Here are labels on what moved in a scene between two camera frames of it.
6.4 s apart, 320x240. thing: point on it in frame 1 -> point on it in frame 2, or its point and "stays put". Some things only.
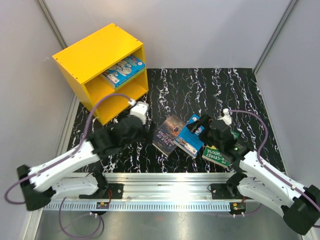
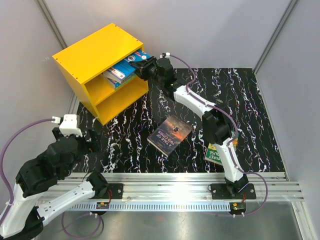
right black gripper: x=204 y=121 -> x=142 y=69
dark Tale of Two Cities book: x=169 y=131 stays put
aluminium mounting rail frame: x=153 y=186 stays put
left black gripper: x=146 y=137 -> x=91 y=146
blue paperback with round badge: x=188 y=141 -> x=126 y=67
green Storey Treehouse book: x=217 y=157 stays put
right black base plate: x=220 y=191 stays put
